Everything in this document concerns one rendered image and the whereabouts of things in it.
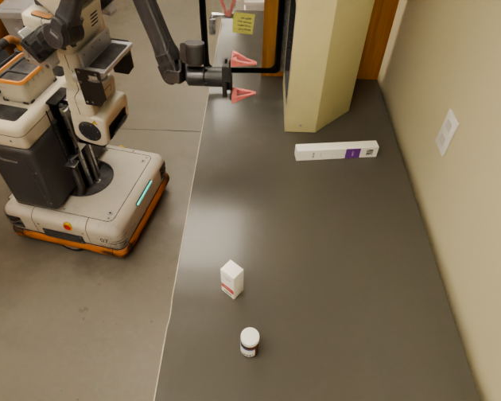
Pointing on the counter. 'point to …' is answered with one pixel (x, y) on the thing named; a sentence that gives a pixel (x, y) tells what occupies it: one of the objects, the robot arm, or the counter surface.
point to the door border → (276, 40)
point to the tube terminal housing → (324, 61)
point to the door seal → (247, 69)
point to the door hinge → (285, 35)
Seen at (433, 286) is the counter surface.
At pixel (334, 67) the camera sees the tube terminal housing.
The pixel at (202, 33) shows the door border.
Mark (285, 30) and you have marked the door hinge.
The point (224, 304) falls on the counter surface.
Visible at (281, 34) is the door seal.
